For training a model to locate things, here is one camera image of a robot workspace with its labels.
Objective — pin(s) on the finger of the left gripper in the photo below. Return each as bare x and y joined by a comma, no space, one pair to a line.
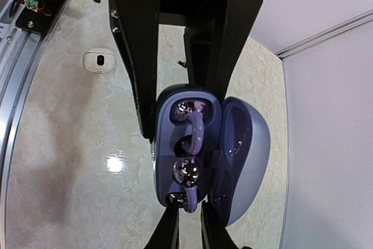
135,31

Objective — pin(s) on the aluminium front rail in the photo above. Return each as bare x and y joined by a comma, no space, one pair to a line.
23,41

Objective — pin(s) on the white earbud charging case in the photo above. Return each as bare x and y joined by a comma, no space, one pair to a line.
99,60

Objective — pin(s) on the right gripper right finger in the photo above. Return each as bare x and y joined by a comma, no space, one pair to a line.
214,234

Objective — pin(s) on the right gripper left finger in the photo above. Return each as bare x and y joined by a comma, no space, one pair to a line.
166,234

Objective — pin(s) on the purple earbud charging case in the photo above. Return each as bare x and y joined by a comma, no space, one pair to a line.
234,155

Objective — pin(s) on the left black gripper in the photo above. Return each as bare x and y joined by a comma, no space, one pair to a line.
214,39

